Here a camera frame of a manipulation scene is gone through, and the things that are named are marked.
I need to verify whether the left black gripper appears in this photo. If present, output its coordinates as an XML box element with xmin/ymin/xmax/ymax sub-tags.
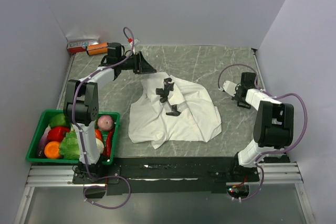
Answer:
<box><xmin>118</xmin><ymin>51</ymin><xmax>157</xmax><ymax>75</ymax></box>

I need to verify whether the white printed t-shirt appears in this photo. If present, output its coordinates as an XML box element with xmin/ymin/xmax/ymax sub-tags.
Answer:
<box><xmin>128</xmin><ymin>72</ymin><xmax>222</xmax><ymax>149</ymax></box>

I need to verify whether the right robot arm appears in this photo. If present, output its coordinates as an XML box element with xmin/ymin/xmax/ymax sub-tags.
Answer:
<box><xmin>223</xmin><ymin>72</ymin><xmax>294</xmax><ymax>181</ymax></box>

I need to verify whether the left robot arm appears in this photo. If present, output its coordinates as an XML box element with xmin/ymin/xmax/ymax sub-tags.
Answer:
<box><xmin>63</xmin><ymin>39</ymin><xmax>156</xmax><ymax>183</ymax></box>

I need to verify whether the orange cylinder tube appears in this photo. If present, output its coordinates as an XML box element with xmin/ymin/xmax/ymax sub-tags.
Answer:
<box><xmin>86</xmin><ymin>42</ymin><xmax>108</xmax><ymax>56</ymax></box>

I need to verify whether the purple onion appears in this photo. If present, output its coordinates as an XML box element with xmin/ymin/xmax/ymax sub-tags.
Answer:
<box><xmin>97</xmin><ymin>115</ymin><xmax>114</xmax><ymax>131</ymax></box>

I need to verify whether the red white box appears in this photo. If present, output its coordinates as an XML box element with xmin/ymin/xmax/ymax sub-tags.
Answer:
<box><xmin>67</xmin><ymin>36</ymin><xmax>100</xmax><ymax>54</ymax></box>

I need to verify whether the red chili pepper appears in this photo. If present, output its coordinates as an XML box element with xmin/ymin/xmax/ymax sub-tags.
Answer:
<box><xmin>103</xmin><ymin>129</ymin><xmax>114</xmax><ymax>158</ymax></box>

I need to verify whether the green bell pepper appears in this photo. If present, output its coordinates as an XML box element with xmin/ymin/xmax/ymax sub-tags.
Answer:
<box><xmin>49</xmin><ymin>113</ymin><xmax>71</xmax><ymax>129</ymax></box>

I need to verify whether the green plastic basket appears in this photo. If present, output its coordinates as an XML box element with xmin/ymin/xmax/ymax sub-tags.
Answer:
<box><xmin>26</xmin><ymin>110</ymin><xmax>120</xmax><ymax>165</ymax></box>

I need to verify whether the green lettuce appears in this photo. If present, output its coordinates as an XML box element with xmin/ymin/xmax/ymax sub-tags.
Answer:
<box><xmin>59</xmin><ymin>131</ymin><xmax>80</xmax><ymax>160</ymax></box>

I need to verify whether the orange carrot slice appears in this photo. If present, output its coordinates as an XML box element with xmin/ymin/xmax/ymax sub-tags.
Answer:
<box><xmin>44</xmin><ymin>141</ymin><xmax>62</xmax><ymax>159</ymax></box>

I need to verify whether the purple eggplant slice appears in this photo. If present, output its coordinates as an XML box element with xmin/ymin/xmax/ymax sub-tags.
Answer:
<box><xmin>36</xmin><ymin>126</ymin><xmax>51</xmax><ymax>158</ymax></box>

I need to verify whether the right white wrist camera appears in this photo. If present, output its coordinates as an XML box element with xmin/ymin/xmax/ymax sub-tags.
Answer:
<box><xmin>222</xmin><ymin>80</ymin><xmax>237</xmax><ymax>97</ymax></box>

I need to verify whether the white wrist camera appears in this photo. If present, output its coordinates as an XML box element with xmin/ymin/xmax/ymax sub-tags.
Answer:
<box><xmin>128</xmin><ymin>38</ymin><xmax>140</xmax><ymax>53</ymax></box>
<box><xmin>222</xmin><ymin>80</ymin><xmax>237</xmax><ymax>97</ymax></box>

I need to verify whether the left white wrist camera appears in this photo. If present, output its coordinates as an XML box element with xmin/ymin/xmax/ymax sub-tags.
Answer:
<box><xmin>128</xmin><ymin>38</ymin><xmax>140</xmax><ymax>53</ymax></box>

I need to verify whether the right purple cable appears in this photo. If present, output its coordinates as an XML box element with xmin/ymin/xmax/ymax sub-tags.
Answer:
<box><xmin>218</xmin><ymin>63</ymin><xmax>308</xmax><ymax>201</ymax></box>

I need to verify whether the aluminium rail frame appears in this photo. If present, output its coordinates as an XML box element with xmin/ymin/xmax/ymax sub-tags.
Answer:
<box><xmin>14</xmin><ymin>163</ymin><xmax>316</xmax><ymax>223</ymax></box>

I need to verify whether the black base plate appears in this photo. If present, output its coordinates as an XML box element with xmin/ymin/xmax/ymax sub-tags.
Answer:
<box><xmin>72</xmin><ymin>157</ymin><xmax>261</xmax><ymax>198</ymax></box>

